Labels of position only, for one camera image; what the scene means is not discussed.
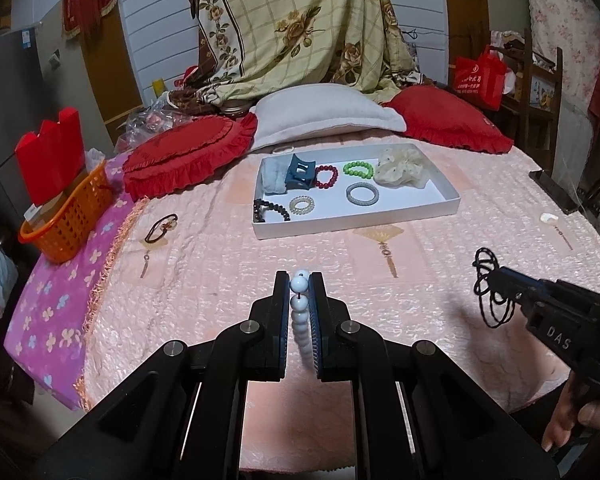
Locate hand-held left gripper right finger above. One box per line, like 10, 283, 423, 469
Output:
310, 271, 551, 480

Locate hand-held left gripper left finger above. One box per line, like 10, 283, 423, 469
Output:
27, 270, 291, 480

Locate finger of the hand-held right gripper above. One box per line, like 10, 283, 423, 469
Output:
489, 267, 551, 313

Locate black cord necklace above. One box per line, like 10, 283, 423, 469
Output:
472, 246, 516, 330

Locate white bead bracelet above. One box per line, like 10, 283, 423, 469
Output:
289, 269, 317, 366

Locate white cardboard box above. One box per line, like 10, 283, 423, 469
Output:
251, 142, 462, 240

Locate beige pearl bracelet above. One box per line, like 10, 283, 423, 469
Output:
287, 196, 315, 217

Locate dark brown bead bracelet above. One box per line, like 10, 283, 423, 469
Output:
253, 199, 292, 223

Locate silver spiral bracelet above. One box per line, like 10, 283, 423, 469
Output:
345, 182, 380, 207

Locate cream polka-dot scrunchie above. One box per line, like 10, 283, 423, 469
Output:
374, 146, 431, 190

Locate light blue fluffy hair tie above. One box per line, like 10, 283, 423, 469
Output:
260, 159, 293, 195

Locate blue hair claw clip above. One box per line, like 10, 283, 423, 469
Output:
284, 154, 317, 193

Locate dark red bead bracelet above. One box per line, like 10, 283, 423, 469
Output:
312, 164, 340, 189

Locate green bead bracelet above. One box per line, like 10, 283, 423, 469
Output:
343, 160, 377, 180

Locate person's right hand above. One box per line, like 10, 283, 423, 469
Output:
540, 370, 600, 453

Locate pink quilted bedspread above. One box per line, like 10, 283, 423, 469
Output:
75, 132, 600, 480

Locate red ruffled heart pillow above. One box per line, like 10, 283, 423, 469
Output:
122, 112, 258, 201
382, 85, 515, 155

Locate dark wooden chair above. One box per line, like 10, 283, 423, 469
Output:
490, 30, 565, 151

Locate red shopping bag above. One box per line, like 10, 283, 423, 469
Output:
450, 45, 508, 111

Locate white pillow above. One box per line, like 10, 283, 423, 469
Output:
247, 85, 408, 152

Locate orange plastic basket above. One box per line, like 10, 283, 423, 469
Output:
19, 159, 115, 265

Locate pink flower-print mat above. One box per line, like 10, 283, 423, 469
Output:
4, 160, 151, 411

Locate clear plastic bags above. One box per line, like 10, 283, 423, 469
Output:
115, 95, 181, 153

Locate pink floral curtain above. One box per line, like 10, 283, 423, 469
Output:
522, 0, 600, 106

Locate red paper box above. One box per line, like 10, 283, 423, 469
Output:
15, 106, 87, 206

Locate beige floral quilt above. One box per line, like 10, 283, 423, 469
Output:
167, 0, 423, 116

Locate grey refrigerator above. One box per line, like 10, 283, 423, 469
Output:
0, 25, 51, 196

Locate black hair tie with charm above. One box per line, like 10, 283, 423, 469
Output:
144, 212, 179, 247

